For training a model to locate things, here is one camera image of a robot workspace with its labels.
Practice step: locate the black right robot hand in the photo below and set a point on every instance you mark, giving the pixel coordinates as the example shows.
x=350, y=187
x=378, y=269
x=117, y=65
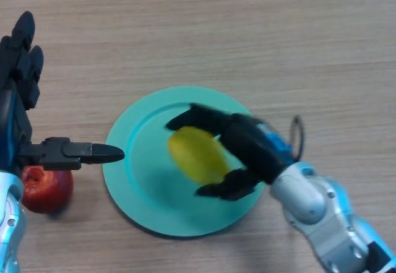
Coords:
x=250, y=146

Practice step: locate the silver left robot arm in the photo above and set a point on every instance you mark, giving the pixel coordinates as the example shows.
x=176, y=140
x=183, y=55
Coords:
x=10, y=223

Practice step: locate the red apple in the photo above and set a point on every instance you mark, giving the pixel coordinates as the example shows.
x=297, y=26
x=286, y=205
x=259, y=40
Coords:
x=49, y=192

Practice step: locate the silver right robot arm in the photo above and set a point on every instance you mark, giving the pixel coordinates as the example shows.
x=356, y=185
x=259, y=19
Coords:
x=321, y=208

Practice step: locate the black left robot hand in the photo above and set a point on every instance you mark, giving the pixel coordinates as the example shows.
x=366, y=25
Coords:
x=12, y=99

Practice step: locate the green round plate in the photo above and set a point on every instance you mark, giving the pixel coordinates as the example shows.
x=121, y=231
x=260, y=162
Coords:
x=148, y=192

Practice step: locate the yellow starfruit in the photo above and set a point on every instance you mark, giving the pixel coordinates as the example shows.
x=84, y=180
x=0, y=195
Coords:
x=198, y=155

